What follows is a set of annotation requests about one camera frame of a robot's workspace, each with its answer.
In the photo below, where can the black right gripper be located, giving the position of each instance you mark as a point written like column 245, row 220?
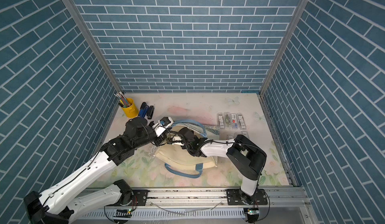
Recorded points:
column 184, row 147

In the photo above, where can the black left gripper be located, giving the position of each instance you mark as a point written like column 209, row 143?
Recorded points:
column 159, row 141

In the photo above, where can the cream canvas tote bag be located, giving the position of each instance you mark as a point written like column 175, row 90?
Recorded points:
column 178, row 161

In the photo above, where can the clear compass case gold label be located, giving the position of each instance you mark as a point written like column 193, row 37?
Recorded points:
column 221, row 122

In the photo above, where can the clear compass case blue insert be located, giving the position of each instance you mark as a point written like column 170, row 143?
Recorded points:
column 234, row 123

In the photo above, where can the clear compass set case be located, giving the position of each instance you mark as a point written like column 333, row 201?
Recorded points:
column 227, row 120

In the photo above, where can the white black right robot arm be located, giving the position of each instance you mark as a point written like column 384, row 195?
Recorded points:
column 247, row 157

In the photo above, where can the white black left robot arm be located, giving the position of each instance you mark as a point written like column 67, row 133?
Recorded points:
column 60, row 204

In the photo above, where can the yellow pencil cup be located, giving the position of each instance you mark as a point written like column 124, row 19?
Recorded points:
column 130, row 111

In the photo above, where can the blue black stapler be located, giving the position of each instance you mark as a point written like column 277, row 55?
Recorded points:
column 143, row 110

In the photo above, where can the coloured pencils bundle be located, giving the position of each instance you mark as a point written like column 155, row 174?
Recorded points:
column 123, row 102

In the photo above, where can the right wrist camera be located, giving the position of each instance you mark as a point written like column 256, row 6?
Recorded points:
column 177, row 141

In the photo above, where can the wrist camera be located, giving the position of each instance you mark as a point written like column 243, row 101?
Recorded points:
column 177, row 141
column 162, row 125

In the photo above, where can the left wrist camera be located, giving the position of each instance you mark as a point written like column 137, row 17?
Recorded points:
column 162, row 125

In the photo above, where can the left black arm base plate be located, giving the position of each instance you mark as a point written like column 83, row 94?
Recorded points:
column 136, row 198

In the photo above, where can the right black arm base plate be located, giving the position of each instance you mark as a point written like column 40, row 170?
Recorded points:
column 246, row 196

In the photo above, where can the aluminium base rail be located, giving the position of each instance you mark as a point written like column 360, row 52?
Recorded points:
column 285, row 205

